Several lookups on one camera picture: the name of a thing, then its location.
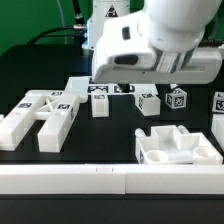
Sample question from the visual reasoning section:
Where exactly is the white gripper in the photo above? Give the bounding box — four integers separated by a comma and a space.
92, 9, 222, 84

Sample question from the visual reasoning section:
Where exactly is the white chair seat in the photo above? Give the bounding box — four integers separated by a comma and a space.
135, 125, 223, 165

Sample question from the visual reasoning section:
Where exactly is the white tagged cube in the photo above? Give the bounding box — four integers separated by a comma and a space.
165, 87, 187, 109

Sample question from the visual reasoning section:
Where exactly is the white tagged block right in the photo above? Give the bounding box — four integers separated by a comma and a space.
212, 92, 224, 113

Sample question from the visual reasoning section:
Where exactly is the white part right edge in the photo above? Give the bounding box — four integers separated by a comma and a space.
211, 114, 224, 151

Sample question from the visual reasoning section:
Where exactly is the black cable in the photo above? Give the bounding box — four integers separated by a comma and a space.
27, 0, 88, 46

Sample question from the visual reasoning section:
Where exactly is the white marker base plate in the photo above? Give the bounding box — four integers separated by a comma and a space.
65, 76, 158, 95

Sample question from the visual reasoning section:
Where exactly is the white chair back frame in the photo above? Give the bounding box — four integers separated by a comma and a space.
0, 90, 88, 153

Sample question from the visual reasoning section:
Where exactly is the white front rail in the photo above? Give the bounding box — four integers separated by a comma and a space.
0, 164, 224, 194

